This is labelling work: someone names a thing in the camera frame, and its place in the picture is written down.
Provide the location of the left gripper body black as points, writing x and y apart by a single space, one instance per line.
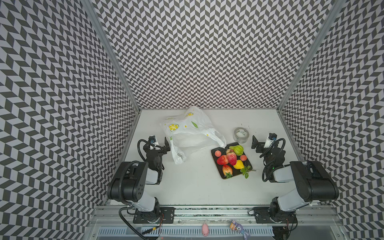
162 151

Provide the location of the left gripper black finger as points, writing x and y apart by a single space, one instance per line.
166 148
149 145

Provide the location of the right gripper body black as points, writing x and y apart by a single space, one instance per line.
259 146

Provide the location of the white plastic bag lemon print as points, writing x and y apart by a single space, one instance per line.
190 132

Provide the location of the fake lemon branch green leaves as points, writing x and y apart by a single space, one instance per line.
242 168

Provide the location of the red yellow fake strawberry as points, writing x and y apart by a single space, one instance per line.
227 171

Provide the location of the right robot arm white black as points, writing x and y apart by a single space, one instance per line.
312 182

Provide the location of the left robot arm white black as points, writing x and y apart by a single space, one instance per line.
128 184

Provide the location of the green fake pear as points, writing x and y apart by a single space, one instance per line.
238 149

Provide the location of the small red fake fruit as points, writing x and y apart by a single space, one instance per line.
243 158

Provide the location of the small fake cherry apple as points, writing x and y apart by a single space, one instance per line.
218 153

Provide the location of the clear packing tape roll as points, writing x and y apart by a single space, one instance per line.
241 135

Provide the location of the black square tray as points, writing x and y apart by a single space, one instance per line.
224 152

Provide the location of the pink small toy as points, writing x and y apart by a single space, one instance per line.
205 230

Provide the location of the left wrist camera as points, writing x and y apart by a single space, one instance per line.
153 141

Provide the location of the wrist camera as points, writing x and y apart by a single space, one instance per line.
153 141
272 137

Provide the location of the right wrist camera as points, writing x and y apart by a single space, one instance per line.
272 137

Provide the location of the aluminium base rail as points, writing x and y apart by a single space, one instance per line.
317 215

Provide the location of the aluminium corner post left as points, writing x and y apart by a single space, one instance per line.
94 19

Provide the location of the aluminium corner post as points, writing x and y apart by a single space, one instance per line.
321 35
94 19

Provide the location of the aluminium corner post right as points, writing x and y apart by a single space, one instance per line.
321 35

